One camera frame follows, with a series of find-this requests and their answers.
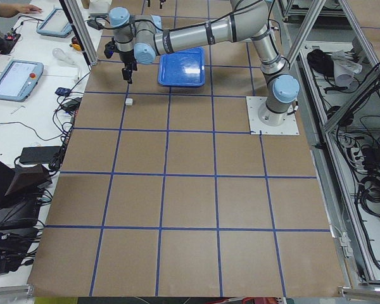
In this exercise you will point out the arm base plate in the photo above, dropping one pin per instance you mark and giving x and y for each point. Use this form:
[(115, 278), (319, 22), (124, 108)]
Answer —
[(264, 122)]

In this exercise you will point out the blue plastic tray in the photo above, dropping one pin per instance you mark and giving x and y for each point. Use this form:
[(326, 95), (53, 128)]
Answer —
[(183, 69)]

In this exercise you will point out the teach pendant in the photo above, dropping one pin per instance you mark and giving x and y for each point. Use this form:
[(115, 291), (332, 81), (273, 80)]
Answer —
[(55, 24), (18, 79)]

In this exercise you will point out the aluminium frame post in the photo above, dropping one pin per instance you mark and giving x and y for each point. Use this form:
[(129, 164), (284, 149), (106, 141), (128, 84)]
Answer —
[(76, 20)]

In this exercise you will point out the white block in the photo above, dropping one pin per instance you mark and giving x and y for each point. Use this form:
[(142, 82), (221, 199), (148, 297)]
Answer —
[(129, 101)]

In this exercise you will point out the near teach pendant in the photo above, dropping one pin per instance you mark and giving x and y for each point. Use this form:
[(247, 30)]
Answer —
[(18, 79)]

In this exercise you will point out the person hand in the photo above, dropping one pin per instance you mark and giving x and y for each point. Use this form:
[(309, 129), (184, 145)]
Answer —
[(8, 10)]

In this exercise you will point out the far teach pendant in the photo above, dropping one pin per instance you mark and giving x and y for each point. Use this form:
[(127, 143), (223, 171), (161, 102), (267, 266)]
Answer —
[(55, 24)]

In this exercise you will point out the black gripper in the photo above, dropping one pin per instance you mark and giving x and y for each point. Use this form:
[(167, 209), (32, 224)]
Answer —
[(126, 57)]

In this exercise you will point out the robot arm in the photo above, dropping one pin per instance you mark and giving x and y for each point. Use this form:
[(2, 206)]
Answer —
[(139, 39)]

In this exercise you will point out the black laptop power brick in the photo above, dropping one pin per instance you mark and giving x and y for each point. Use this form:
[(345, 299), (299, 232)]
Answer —
[(38, 154)]

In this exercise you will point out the blue small device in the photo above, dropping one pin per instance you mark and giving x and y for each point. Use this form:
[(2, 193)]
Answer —
[(63, 91)]

